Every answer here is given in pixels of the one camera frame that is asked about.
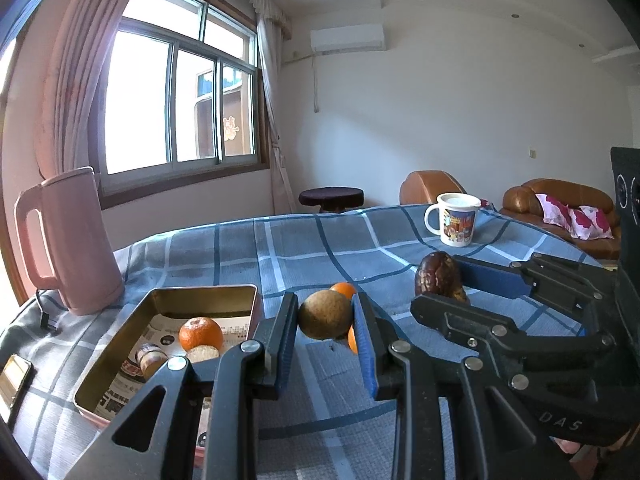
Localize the small pink jar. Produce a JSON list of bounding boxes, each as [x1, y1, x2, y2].
[[135, 343, 170, 380]]

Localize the blue checked tablecloth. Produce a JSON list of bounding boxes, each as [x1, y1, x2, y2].
[[0, 203, 621, 480]]

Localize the brown leather armchair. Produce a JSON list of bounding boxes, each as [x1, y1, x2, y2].
[[399, 170, 468, 206]]

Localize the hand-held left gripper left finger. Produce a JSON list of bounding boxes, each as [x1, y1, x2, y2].
[[65, 291, 300, 480]]

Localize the pink electric kettle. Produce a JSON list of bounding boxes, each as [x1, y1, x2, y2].
[[14, 166, 125, 317]]

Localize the pale curtain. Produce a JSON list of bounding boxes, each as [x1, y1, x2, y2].
[[256, 15, 296, 216]]

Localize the black kettle power cord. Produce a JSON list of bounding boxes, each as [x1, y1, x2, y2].
[[34, 290, 61, 335]]

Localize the pink metal tin box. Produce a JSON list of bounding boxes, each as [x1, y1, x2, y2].
[[72, 284, 259, 467]]

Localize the white printed mug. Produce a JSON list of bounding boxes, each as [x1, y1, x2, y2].
[[424, 192, 482, 248]]

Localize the pink curtain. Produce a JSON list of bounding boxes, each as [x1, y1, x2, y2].
[[32, 0, 156, 181]]

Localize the large orange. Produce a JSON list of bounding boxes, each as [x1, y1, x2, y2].
[[178, 316, 224, 352]]

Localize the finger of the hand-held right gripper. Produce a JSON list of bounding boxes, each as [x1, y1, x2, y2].
[[457, 255, 618, 326], [411, 294, 618, 391]]

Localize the dark round stool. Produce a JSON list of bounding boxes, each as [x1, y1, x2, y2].
[[299, 186, 365, 213]]

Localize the sliding glass window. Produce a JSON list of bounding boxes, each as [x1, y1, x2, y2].
[[97, 0, 271, 196]]

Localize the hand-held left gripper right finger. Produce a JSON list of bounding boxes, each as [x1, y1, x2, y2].
[[351, 293, 581, 480]]

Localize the brown leather sofa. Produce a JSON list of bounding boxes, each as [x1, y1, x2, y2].
[[501, 178, 621, 261]]

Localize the newspaper sheet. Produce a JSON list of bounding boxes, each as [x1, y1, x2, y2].
[[95, 310, 253, 456]]

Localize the dark brown round fruit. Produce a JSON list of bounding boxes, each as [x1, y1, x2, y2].
[[414, 251, 471, 306]]

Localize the white air conditioner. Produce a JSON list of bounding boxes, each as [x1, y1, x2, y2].
[[310, 24, 387, 54]]

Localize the pink floral pillow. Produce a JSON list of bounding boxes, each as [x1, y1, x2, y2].
[[535, 193, 576, 233], [567, 205, 614, 241]]

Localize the gold-edged phone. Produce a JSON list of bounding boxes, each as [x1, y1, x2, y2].
[[0, 353, 35, 416]]

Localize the brown longan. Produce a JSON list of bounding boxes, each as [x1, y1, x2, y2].
[[298, 290, 353, 341]]

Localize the pale round fruit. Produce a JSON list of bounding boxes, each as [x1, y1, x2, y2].
[[186, 344, 221, 363]]

